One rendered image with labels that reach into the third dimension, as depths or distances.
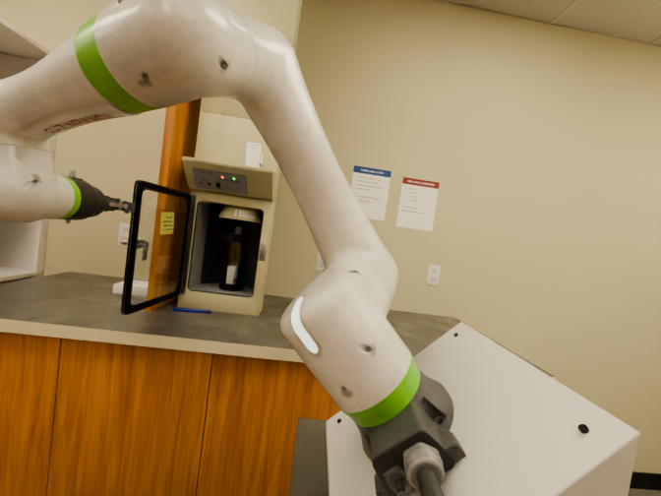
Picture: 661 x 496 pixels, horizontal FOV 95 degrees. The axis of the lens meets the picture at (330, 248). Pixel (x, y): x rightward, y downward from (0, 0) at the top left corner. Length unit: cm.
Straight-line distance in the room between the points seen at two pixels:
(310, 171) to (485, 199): 153
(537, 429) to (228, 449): 97
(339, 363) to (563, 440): 23
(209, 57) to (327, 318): 33
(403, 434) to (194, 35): 50
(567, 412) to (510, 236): 164
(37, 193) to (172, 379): 66
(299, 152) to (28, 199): 47
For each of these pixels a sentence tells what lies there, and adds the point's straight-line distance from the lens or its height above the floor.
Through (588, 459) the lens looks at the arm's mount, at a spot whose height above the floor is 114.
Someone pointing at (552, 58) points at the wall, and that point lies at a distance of 236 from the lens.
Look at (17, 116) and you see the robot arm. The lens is 70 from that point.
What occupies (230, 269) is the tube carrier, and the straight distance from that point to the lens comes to 133.
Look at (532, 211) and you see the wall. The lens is 211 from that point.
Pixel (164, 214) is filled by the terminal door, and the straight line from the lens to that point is 116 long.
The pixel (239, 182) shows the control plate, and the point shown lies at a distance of 120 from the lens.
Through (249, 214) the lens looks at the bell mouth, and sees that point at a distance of 129.
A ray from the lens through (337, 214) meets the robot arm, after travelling 51.
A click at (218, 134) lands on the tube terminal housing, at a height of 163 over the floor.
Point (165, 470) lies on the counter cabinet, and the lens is 131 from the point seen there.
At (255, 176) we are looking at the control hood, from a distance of 117.
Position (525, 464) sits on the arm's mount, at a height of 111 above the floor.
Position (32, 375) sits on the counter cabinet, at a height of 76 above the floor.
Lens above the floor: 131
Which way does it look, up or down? 3 degrees down
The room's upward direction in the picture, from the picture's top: 8 degrees clockwise
